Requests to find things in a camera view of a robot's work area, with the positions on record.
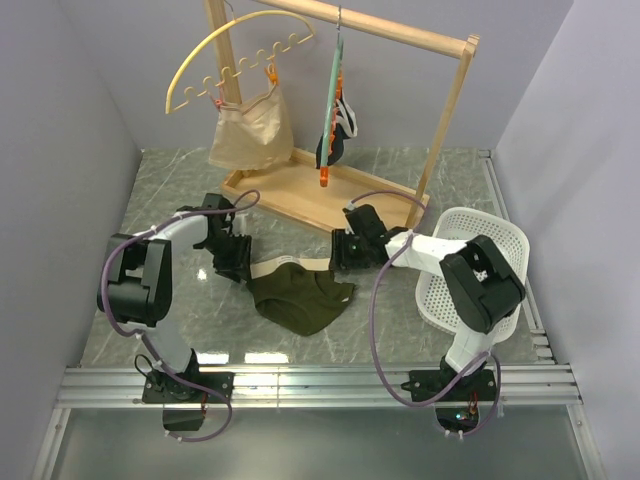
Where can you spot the far orange clip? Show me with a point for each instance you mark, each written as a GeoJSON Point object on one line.
{"type": "Point", "coordinates": [339, 85]}

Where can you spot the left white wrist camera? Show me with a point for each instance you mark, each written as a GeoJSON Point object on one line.
{"type": "Point", "coordinates": [237, 223]}

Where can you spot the navy blue underwear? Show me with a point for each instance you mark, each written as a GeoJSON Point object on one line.
{"type": "Point", "coordinates": [345, 129]}

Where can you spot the wooden clothes rack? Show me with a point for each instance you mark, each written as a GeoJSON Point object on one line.
{"type": "Point", "coordinates": [293, 190]}

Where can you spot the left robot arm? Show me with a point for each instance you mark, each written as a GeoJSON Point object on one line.
{"type": "Point", "coordinates": [136, 290]}

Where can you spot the olive green underwear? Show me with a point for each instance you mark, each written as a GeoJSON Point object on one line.
{"type": "Point", "coordinates": [299, 295]}

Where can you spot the beige underwear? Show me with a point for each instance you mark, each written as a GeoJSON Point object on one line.
{"type": "Point", "coordinates": [253, 135]}

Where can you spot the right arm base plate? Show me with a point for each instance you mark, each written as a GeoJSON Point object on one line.
{"type": "Point", "coordinates": [481, 385]}

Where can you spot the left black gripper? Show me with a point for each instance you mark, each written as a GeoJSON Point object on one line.
{"type": "Point", "coordinates": [239, 263]}

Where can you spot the green wire hanger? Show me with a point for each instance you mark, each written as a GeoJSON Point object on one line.
{"type": "Point", "coordinates": [331, 100]}

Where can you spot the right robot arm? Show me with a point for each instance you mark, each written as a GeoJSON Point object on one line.
{"type": "Point", "coordinates": [482, 285]}

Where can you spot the orange clip on yellow hanger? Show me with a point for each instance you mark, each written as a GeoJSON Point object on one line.
{"type": "Point", "coordinates": [272, 74]}

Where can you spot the end orange clip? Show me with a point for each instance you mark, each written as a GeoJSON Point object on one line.
{"type": "Point", "coordinates": [324, 177]}

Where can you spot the aluminium mounting rail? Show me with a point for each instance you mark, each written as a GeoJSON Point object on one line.
{"type": "Point", "coordinates": [323, 422]}

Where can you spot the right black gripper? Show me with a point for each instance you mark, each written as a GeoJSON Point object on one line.
{"type": "Point", "coordinates": [340, 241]}

